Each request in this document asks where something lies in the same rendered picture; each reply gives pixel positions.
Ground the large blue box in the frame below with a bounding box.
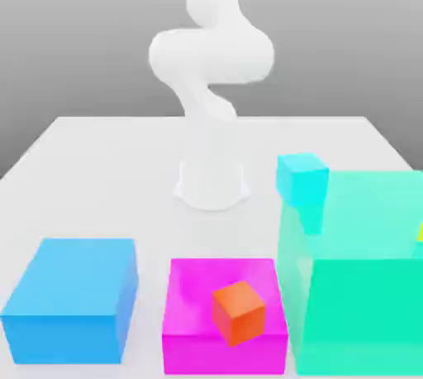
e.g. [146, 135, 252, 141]
[0, 237, 139, 366]

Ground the small orange cube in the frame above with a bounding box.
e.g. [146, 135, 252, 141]
[211, 280, 267, 348]

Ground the large turquoise box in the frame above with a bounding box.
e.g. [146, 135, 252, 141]
[276, 169, 423, 377]

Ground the large magenta box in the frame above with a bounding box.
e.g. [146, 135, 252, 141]
[161, 257, 289, 376]

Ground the small cyan cube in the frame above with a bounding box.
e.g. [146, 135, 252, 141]
[275, 152, 330, 236]

